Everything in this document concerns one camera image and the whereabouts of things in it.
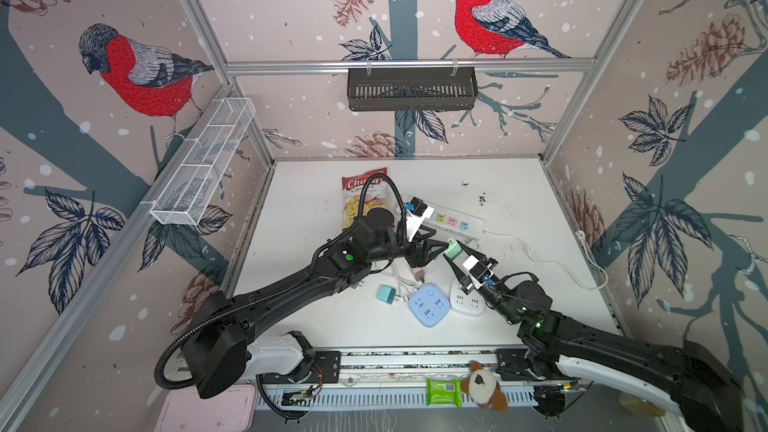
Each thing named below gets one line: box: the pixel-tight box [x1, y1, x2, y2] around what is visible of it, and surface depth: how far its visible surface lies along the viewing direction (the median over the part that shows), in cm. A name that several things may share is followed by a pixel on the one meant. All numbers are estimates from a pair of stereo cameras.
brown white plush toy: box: [461, 360, 509, 412], surface depth 70 cm
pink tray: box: [155, 385, 257, 432], surface depth 67 cm
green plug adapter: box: [443, 237, 463, 259], surface depth 70 cm
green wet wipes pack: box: [426, 378, 463, 409], surface depth 71 cm
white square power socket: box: [450, 278, 487, 315], surface depth 83 cm
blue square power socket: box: [408, 283, 451, 328], surface depth 83 cm
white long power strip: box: [396, 195, 485, 238], surface depth 100 cm
